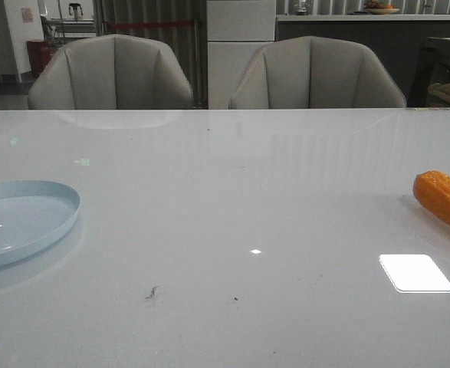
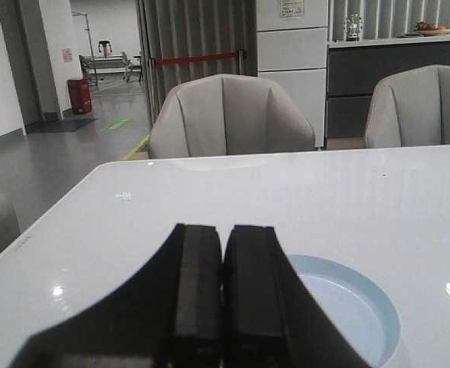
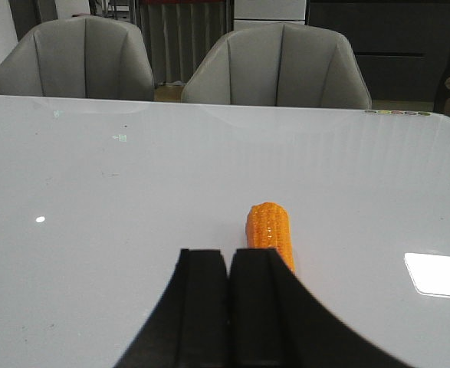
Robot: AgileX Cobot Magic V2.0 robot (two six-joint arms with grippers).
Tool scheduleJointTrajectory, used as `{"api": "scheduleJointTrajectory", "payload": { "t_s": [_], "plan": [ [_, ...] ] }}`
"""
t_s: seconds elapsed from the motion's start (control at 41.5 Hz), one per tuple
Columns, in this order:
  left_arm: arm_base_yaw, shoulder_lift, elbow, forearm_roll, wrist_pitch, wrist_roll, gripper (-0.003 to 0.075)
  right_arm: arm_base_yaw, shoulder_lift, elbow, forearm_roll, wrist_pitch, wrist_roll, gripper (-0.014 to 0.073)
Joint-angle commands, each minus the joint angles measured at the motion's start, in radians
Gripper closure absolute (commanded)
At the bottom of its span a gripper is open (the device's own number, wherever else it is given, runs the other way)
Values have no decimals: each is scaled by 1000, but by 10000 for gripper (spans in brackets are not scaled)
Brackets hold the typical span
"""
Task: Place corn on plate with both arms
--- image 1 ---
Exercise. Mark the light blue round plate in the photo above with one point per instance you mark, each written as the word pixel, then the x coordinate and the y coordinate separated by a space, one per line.
pixel 34 214

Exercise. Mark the metal barrier post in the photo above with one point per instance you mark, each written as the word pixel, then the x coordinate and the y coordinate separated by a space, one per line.
pixel 198 63

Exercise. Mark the red wall notice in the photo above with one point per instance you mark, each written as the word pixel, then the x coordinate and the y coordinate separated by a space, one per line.
pixel 26 14

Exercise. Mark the orange corn cob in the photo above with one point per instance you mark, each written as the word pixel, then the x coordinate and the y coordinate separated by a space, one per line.
pixel 432 190

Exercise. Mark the left beige upholstered chair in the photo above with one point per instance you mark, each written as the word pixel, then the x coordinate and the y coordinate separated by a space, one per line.
pixel 112 72

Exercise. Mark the red barrier belt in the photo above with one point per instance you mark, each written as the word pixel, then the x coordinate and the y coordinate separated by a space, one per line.
pixel 166 24

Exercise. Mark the white cabinet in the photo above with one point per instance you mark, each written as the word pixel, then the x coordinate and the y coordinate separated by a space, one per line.
pixel 235 30

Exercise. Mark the beige upholstered chair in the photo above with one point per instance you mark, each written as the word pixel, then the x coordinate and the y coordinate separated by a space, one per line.
pixel 315 73
pixel 112 72

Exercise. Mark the red bin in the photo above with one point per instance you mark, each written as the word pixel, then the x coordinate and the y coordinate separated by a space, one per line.
pixel 39 55

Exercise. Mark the right beige upholstered chair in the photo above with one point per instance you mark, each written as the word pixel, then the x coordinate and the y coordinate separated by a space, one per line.
pixel 315 73

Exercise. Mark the grey counter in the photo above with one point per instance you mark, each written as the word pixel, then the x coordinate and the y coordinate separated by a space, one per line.
pixel 396 39

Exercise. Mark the fruit bowl on counter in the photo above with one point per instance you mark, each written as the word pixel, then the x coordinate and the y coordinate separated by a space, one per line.
pixel 379 8

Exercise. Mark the dark wooden armchair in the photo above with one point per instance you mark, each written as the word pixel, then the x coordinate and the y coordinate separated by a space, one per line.
pixel 433 66

